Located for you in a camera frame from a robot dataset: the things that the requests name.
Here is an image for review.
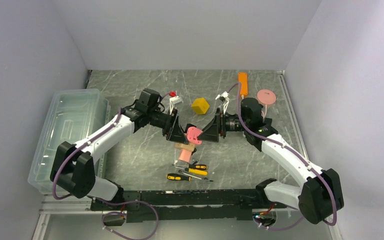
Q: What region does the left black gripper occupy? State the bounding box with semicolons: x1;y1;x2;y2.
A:
147;108;189;144

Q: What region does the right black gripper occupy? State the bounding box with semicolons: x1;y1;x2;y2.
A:
197;107;250;142

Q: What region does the pink cube socket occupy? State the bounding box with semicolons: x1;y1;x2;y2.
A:
186;126;203;145

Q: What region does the black adapter with cable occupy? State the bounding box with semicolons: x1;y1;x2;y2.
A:
188;148;199;165

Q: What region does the yellow cube socket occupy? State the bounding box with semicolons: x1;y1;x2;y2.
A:
190;97;210;115

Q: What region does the round pink power socket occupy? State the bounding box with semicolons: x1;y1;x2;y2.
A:
256;89;277;106

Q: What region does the beige wooden cube socket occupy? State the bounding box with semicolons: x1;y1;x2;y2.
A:
174;142;196;152

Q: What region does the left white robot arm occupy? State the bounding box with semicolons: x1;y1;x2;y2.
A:
50;88;188;210

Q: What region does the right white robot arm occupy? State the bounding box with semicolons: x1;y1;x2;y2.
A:
197;97;344;226

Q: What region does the small yellow black screwdriver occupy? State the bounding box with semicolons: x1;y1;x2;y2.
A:
173;164;208;171

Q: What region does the middle yellow screwdriver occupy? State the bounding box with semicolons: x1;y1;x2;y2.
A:
180;168;208;176

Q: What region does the large black yellow screwdriver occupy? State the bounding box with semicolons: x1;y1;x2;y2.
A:
166;173;213;182

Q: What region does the orange power strip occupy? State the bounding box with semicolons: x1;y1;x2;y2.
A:
237;72;248;99

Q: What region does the clear plastic storage bin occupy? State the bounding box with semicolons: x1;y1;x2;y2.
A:
28;88;111;195

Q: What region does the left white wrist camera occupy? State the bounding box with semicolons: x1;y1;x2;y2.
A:
168;91;183;114

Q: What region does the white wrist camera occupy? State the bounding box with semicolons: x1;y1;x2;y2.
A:
215;91;230;115
168;91;183;114

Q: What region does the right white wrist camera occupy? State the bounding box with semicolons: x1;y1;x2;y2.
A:
215;91;230;115

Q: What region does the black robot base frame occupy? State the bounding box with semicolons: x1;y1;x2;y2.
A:
90;188;286;223

